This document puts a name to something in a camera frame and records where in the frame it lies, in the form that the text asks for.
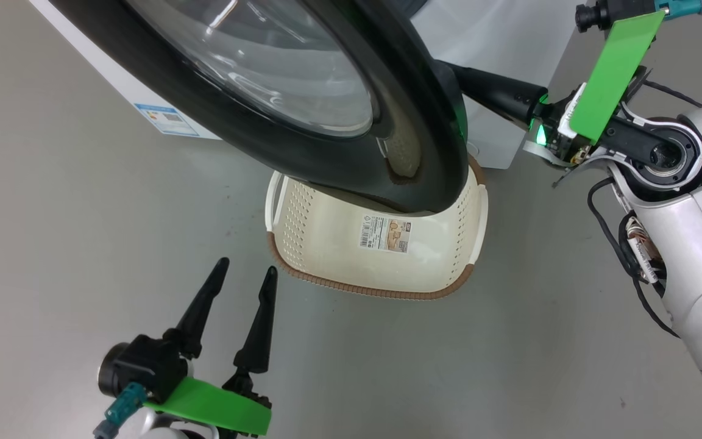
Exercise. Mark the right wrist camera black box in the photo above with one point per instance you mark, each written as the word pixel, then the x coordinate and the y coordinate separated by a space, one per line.
pixel 607 12

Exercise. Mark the white front-load washing machine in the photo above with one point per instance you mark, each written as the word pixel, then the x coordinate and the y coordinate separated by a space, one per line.
pixel 509 36

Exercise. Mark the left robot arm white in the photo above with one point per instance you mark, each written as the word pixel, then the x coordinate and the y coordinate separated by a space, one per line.
pixel 162 430

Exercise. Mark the cream perforated laundry basket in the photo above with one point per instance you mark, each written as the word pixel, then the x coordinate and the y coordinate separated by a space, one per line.
pixel 326 244

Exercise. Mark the black round glass washer door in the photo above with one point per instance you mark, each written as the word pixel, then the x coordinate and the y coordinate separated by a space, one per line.
pixel 302 158

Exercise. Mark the blue energy label sticker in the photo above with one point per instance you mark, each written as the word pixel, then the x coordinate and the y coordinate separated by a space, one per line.
pixel 166 119

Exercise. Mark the basket paper label sticker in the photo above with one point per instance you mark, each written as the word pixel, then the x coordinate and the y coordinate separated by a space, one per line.
pixel 386 233

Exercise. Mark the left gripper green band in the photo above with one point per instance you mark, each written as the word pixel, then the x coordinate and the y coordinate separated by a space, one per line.
pixel 217 405

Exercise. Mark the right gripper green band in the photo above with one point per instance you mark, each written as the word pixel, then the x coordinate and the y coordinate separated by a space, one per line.
pixel 613 79

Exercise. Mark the round white filter cap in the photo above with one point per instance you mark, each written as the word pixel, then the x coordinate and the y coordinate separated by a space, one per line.
pixel 473 148

